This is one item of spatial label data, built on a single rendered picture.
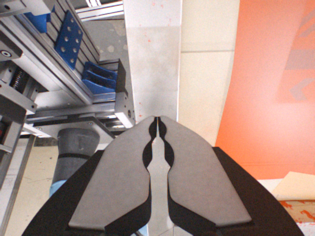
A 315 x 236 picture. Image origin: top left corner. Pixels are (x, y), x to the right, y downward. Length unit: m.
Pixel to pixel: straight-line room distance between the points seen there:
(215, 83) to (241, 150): 0.10
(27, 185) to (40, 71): 3.94
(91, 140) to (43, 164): 3.73
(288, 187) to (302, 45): 0.20
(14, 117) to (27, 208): 3.81
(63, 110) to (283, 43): 0.70
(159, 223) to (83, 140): 0.47
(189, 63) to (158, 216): 0.19
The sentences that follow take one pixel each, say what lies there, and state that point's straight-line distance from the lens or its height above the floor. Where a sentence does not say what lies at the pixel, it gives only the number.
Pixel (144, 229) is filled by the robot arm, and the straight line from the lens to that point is 0.67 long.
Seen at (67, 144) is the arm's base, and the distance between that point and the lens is 0.68.
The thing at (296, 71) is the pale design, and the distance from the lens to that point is 0.22.
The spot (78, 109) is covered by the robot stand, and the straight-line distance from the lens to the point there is 0.72.
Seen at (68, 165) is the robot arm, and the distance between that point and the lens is 0.66.
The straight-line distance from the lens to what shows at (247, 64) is 0.19.
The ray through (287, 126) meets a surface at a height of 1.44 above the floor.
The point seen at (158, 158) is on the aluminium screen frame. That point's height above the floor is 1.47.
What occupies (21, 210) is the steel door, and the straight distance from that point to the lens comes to 4.42.
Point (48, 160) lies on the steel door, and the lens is 4.37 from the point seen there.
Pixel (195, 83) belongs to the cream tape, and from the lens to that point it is 0.18.
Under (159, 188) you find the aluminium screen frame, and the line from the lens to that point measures 0.22.
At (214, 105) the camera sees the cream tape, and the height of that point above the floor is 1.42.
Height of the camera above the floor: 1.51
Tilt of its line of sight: 27 degrees down
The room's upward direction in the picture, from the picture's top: 178 degrees clockwise
